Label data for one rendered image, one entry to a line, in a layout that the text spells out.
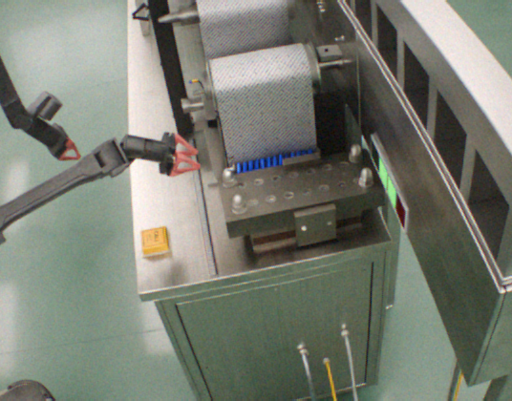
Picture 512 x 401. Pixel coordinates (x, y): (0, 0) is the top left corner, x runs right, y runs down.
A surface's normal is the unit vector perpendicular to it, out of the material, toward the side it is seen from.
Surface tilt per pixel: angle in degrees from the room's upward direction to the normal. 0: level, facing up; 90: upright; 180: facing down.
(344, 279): 90
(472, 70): 0
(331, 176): 0
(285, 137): 90
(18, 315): 0
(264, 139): 90
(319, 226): 90
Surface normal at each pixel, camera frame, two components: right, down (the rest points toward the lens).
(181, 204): -0.11, -0.69
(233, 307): 0.18, 0.69
